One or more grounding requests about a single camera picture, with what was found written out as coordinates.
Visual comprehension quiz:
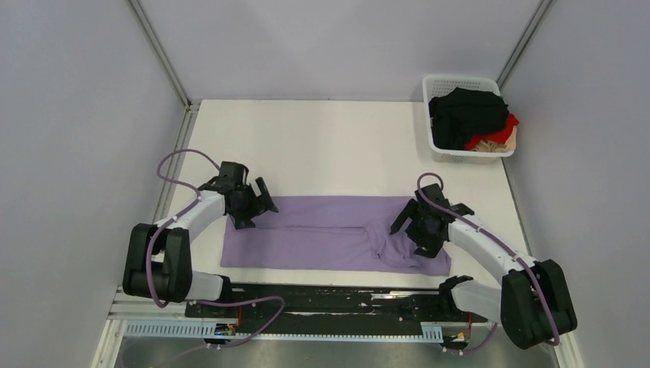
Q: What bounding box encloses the purple t shirt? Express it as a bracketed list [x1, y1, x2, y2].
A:
[220, 195, 451, 276]

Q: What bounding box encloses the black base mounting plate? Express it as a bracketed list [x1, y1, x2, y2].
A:
[185, 283, 486, 335]

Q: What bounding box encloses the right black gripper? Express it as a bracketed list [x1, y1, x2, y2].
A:
[390, 199, 443, 258]

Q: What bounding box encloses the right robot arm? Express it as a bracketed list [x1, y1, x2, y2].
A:
[389, 184, 578, 350]

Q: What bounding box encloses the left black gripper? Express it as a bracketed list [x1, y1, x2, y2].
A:
[228, 178, 277, 230]

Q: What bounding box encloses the white slotted cable duct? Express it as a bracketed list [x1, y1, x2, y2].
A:
[123, 320, 444, 343]

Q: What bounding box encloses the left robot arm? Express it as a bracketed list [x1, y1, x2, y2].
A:
[122, 162, 278, 317]

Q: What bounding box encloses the black t shirt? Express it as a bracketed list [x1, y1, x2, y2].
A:
[428, 87, 510, 150]

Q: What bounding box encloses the beige t shirt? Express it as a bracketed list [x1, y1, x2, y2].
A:
[471, 126, 517, 153]

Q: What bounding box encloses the red t shirt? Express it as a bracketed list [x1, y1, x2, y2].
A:
[464, 113, 520, 151]

